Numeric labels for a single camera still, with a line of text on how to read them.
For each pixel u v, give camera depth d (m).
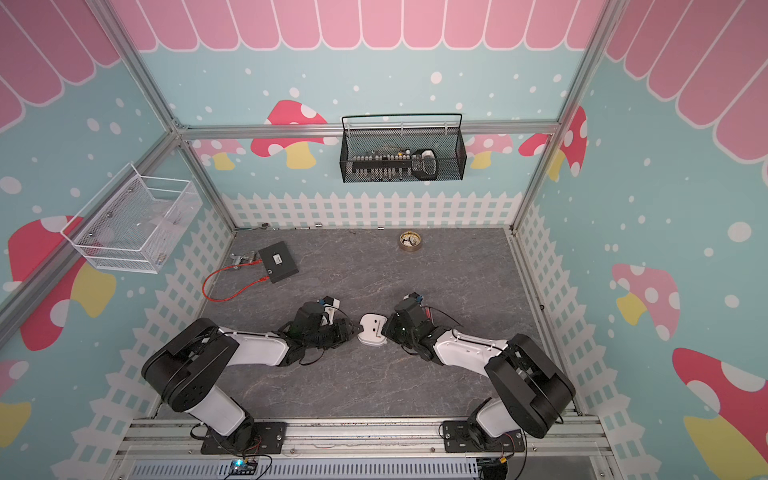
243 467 0.73
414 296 0.84
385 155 0.92
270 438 0.74
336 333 0.81
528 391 0.43
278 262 1.08
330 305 0.87
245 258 1.09
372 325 0.90
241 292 1.03
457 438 0.74
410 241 1.16
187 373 0.46
